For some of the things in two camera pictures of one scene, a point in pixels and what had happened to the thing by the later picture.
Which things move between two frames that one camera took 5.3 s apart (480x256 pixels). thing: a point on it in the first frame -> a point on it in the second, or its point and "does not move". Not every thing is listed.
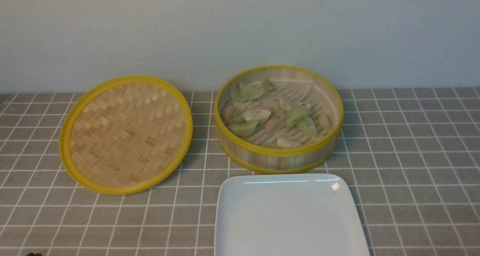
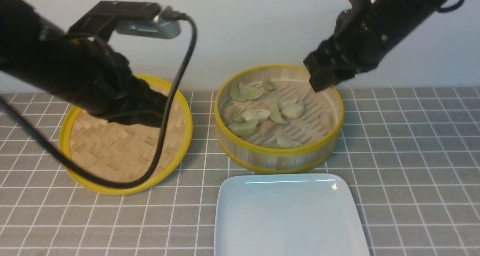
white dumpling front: x=286 y=142 does not move
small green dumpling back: x=269 y=86 does not move
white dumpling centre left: x=261 y=115 does not move
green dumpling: x=296 y=116 -> x=275 y=115
